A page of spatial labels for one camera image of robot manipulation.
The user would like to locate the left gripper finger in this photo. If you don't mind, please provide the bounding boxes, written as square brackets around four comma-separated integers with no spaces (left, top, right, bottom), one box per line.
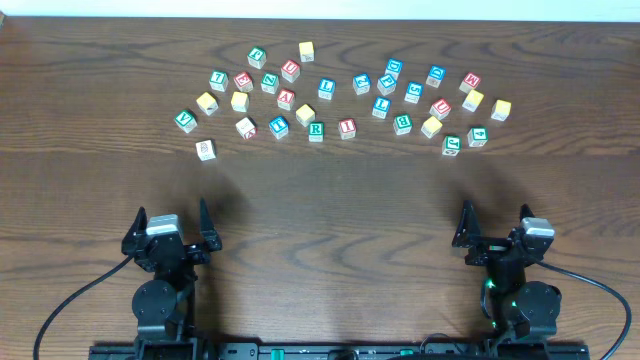
[199,198,222,252]
[121,207,147,256]

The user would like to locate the yellow O block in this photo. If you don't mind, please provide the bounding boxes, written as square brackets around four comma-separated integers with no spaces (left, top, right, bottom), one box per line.
[420,116,443,139]

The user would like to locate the yellow C block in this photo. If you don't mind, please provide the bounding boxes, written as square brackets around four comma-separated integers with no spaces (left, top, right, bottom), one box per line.
[231,91,249,113]

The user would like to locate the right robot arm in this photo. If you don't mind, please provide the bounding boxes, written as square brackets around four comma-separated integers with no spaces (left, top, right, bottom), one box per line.
[452,200,562,358]

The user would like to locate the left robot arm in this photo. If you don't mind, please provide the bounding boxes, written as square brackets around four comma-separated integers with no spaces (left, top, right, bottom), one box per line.
[121,200,222,360]

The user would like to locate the wooden pineapple block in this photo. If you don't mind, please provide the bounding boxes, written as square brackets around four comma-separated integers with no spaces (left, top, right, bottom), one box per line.
[196,139,217,161]

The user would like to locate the green J block bottom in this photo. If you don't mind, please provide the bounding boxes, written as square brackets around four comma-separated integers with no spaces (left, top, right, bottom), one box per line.
[442,135,461,156]

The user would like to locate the green j block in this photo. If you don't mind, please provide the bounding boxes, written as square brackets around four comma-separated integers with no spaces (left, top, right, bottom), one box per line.
[442,135,461,156]
[247,46,267,69]

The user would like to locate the green 4 block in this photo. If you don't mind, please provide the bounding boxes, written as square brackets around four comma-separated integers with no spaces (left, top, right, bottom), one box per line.
[467,127,488,147]

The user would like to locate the yellow G block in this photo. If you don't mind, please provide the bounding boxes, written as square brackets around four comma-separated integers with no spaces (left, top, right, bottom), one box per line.
[490,99,512,122]

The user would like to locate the green V block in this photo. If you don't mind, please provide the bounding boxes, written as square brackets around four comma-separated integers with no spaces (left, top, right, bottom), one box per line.
[174,109,198,133]

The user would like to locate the yellow X block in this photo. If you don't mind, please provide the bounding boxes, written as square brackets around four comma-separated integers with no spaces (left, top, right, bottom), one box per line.
[462,89,484,112]

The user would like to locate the red U block right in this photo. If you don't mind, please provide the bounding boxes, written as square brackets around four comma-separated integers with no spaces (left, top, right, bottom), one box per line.
[429,98,452,120]

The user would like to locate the red u block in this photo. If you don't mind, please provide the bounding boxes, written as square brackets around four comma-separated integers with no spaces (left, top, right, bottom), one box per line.
[429,98,452,120]
[281,59,301,83]

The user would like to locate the blue T block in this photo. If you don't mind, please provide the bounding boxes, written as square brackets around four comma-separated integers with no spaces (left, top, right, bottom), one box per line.
[269,116,289,140]

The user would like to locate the yellow K block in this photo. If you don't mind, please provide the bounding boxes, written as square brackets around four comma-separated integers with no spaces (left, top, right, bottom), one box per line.
[196,92,219,116]

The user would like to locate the red M block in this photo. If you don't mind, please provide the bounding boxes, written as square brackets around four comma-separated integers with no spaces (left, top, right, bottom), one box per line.
[459,72,481,93]

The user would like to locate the green R block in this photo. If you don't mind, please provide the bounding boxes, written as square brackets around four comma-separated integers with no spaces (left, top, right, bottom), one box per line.
[308,122,324,143]

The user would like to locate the blue 5 block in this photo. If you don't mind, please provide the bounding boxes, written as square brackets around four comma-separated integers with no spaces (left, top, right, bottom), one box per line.
[404,81,424,104]

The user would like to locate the blue L block right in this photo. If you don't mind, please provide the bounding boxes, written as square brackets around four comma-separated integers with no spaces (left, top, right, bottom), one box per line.
[372,96,391,119]

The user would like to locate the green 7 block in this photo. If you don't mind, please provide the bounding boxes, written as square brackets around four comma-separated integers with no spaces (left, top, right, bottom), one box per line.
[209,70,229,92]

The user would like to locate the yellow block centre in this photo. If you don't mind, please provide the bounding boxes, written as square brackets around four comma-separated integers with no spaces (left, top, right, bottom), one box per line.
[295,104,316,127]

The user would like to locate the red A block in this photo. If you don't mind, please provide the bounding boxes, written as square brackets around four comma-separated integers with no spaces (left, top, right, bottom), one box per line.
[277,89,295,111]

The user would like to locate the red E block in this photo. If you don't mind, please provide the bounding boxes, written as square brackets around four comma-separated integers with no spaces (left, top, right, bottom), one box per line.
[233,71,254,93]

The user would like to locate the blue D block right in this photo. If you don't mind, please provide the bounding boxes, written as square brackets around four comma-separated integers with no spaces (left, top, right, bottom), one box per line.
[426,65,446,88]

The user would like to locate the blue d block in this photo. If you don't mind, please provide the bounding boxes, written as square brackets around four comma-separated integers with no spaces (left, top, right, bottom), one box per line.
[426,65,446,88]
[385,58,404,80]

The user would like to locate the red I block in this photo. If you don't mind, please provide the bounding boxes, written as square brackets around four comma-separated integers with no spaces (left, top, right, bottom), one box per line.
[338,118,357,140]

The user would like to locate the green Z block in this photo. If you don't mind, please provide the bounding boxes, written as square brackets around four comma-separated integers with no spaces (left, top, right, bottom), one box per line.
[261,72,279,94]

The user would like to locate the blue P block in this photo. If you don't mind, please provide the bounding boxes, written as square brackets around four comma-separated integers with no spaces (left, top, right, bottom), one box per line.
[377,74,397,95]

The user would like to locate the blue D block left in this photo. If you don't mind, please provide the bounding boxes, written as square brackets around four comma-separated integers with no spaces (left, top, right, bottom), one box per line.
[385,58,404,80]

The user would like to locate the green J block top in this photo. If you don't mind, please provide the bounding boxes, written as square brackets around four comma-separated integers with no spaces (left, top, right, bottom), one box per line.
[247,46,267,69]

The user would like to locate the red U block left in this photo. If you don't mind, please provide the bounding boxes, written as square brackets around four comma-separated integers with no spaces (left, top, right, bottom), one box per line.
[281,59,301,83]

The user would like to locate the blue 2 block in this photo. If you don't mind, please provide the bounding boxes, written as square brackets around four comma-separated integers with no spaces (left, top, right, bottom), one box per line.
[352,73,371,95]

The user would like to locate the right black cable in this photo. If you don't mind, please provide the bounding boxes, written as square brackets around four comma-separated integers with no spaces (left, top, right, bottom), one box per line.
[530,257,633,360]

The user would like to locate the black cable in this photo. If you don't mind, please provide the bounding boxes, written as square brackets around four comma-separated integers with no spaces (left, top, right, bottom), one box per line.
[530,257,633,360]
[32,253,137,360]

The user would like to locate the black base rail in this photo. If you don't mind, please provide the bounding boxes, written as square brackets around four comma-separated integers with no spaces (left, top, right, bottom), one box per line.
[88,340,591,360]

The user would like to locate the left black cable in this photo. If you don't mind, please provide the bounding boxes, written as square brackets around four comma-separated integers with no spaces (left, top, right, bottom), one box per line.
[32,253,137,360]

